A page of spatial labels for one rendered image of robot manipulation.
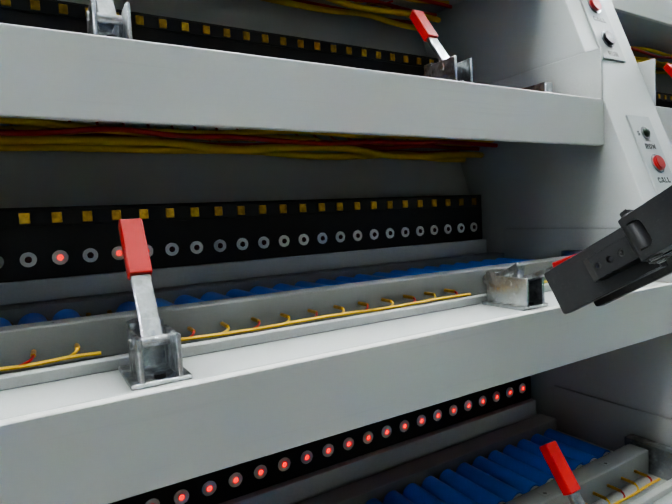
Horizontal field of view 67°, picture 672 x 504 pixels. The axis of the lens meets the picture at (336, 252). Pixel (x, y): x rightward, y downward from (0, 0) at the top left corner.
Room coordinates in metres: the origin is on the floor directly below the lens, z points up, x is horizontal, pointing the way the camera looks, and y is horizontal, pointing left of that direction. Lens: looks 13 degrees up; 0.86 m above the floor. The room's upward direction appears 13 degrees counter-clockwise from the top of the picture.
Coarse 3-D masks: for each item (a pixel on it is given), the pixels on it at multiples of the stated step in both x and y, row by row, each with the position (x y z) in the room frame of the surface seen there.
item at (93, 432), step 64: (320, 256) 0.48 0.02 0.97; (384, 256) 0.52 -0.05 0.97; (448, 256) 0.57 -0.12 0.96; (512, 256) 0.60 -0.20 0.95; (448, 320) 0.35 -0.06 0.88; (512, 320) 0.36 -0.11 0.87; (576, 320) 0.40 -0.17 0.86; (640, 320) 0.45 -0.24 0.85; (64, 384) 0.25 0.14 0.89; (192, 384) 0.24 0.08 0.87; (256, 384) 0.26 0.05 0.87; (320, 384) 0.28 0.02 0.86; (384, 384) 0.31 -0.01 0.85; (448, 384) 0.33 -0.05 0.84; (0, 448) 0.20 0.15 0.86; (64, 448) 0.22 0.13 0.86; (128, 448) 0.23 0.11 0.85; (192, 448) 0.25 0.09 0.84; (256, 448) 0.27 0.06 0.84
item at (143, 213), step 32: (0, 224) 0.33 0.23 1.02; (32, 224) 0.34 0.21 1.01; (64, 224) 0.35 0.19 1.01; (96, 224) 0.37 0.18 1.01; (160, 224) 0.39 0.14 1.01; (192, 224) 0.41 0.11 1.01; (224, 224) 0.42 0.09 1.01; (256, 224) 0.44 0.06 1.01; (288, 224) 0.46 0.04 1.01; (320, 224) 0.47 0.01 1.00; (352, 224) 0.49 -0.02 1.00; (384, 224) 0.52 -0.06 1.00; (416, 224) 0.54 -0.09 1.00; (480, 224) 0.59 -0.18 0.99; (160, 256) 0.40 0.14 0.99; (192, 256) 0.41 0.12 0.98; (224, 256) 0.43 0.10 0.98; (256, 256) 0.45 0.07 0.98; (288, 256) 0.46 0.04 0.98
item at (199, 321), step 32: (320, 288) 0.36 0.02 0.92; (352, 288) 0.36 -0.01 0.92; (384, 288) 0.38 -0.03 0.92; (416, 288) 0.40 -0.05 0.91; (448, 288) 0.41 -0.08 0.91; (480, 288) 0.43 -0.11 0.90; (64, 320) 0.28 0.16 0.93; (96, 320) 0.28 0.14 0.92; (192, 320) 0.31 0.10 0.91; (224, 320) 0.32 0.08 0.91; (256, 320) 0.32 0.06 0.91; (288, 320) 0.33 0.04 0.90; (320, 320) 0.36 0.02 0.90; (0, 352) 0.26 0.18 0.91; (32, 352) 0.26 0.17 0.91; (64, 352) 0.27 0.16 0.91; (96, 352) 0.27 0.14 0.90
